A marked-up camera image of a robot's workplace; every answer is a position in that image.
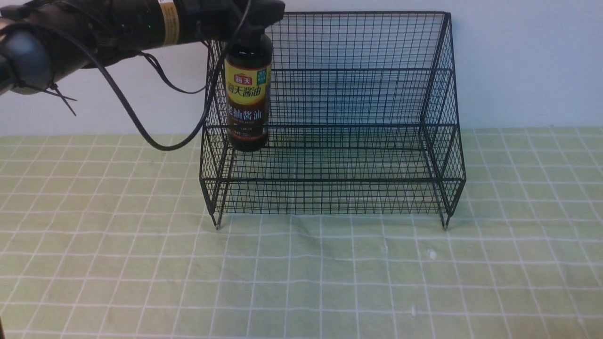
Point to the soy sauce bottle red cap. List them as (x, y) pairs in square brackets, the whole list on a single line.
[(247, 81)]

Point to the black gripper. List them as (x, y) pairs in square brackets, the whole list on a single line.
[(244, 21)]

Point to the green checkered tablecloth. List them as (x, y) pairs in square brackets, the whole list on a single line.
[(103, 237)]

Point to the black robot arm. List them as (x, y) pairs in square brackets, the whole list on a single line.
[(37, 37)]

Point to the black wire mesh rack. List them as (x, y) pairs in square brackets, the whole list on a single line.
[(363, 120)]

